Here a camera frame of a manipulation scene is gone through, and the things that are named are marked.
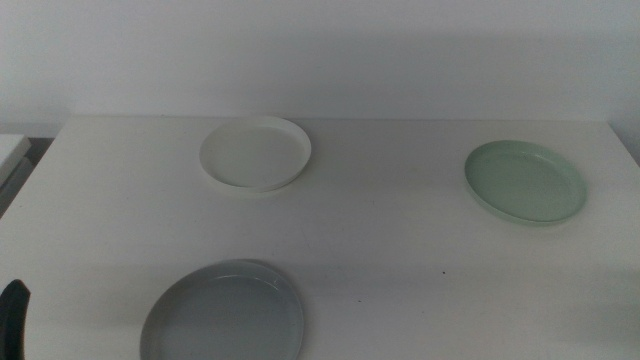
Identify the pale green shallow plastic bowl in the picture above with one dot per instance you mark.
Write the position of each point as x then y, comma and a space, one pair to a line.
525, 182

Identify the white shallow plastic bowl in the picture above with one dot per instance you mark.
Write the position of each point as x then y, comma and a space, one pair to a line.
252, 157

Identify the white box beside table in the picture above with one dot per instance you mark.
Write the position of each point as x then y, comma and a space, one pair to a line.
11, 150

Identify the grey shallow plastic bowl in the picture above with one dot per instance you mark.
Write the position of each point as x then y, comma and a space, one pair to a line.
230, 320

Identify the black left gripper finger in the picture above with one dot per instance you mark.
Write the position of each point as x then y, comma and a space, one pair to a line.
12, 320

